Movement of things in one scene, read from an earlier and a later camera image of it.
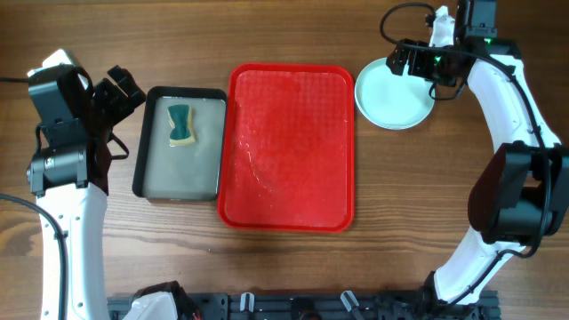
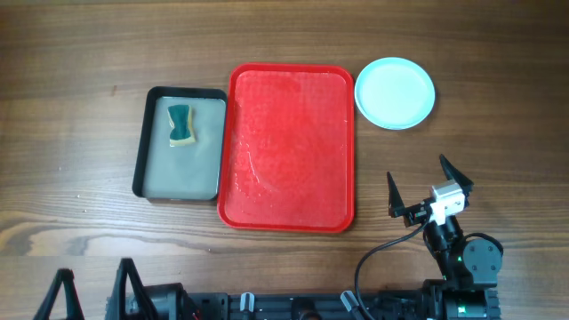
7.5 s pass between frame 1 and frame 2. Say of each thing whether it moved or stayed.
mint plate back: stayed
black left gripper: moved
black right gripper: moved
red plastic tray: stayed
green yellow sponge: stayed
